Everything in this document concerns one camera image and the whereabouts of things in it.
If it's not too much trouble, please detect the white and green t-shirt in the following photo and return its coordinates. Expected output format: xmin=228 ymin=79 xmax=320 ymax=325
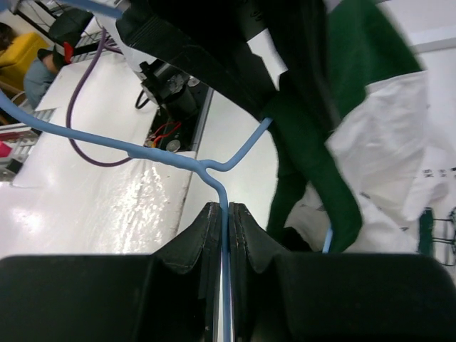
xmin=262 ymin=1 xmax=455 ymax=266

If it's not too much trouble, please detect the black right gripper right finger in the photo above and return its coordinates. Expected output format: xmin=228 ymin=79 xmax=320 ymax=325
xmin=229 ymin=203 xmax=455 ymax=341

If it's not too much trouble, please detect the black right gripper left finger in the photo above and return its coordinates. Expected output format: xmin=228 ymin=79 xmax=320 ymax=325
xmin=1 ymin=202 xmax=221 ymax=341

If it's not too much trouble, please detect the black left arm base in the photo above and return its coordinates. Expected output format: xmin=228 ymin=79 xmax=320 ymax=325
xmin=135 ymin=60 xmax=212 ymax=152

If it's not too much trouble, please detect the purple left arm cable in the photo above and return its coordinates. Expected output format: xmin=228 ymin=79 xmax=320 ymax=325
xmin=66 ymin=28 xmax=135 ymax=167

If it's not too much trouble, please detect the blue plastic hanger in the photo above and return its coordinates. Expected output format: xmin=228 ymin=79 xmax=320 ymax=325
xmin=0 ymin=0 xmax=336 ymax=342

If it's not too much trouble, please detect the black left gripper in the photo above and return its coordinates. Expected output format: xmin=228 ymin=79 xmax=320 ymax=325
xmin=116 ymin=1 xmax=328 ymax=116

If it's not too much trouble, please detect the person in background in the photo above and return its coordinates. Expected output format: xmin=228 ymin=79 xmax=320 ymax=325
xmin=24 ymin=48 xmax=66 ymax=110

